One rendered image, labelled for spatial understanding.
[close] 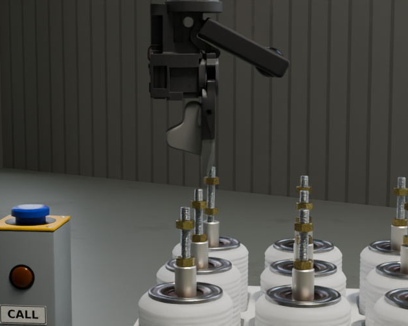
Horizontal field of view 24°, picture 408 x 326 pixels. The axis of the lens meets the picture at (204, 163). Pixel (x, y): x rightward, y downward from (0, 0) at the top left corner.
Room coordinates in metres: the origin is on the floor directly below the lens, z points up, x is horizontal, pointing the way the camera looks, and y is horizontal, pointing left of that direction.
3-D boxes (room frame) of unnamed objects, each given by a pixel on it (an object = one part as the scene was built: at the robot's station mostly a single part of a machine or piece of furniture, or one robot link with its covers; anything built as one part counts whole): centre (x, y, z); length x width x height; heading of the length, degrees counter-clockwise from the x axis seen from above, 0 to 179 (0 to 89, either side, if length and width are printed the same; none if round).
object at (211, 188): (1.16, -0.01, 0.31); 0.01 x 0.01 x 0.08
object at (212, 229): (1.16, -0.01, 0.26); 0.02 x 0.02 x 0.03
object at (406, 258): (1.02, -0.23, 0.26); 0.02 x 0.02 x 0.03
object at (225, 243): (1.16, -0.01, 0.25); 0.08 x 0.08 x 0.01
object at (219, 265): (1.05, 0.01, 0.25); 0.08 x 0.08 x 0.01
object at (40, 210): (0.99, 0.19, 0.32); 0.04 x 0.04 x 0.02
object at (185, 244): (0.93, 0.02, 0.30); 0.01 x 0.01 x 0.08
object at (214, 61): (1.15, 0.02, 0.49); 0.09 x 0.08 x 0.12; 91
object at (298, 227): (0.92, -0.10, 0.32); 0.02 x 0.02 x 0.01; 12
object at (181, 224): (0.93, 0.02, 0.32); 0.02 x 0.02 x 0.01; 77
